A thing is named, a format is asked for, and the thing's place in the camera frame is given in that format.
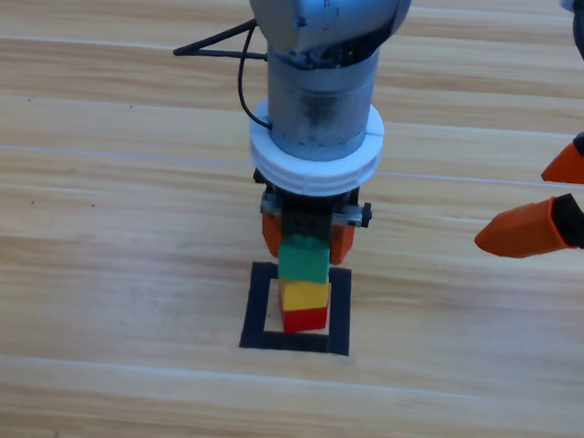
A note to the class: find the green wooden cube block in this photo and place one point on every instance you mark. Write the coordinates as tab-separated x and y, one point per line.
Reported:
304	262

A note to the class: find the yellow wooden cube block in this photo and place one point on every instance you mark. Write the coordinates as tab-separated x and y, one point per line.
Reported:
304	295

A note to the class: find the red wooden cube block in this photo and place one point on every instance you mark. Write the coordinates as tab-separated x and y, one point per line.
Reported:
305	321

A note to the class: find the black tape square outline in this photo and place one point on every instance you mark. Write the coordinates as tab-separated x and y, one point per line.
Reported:
256	307

